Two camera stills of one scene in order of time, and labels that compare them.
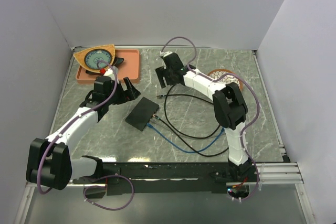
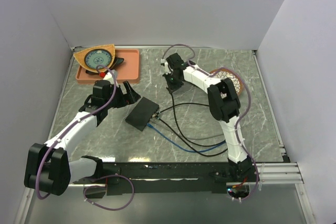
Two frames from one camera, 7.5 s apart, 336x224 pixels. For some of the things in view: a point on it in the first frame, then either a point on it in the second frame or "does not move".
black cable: [199, 152] does not move
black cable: [167, 118] -> [174, 105]
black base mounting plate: [164, 178] does not move
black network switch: [142, 114] does not move
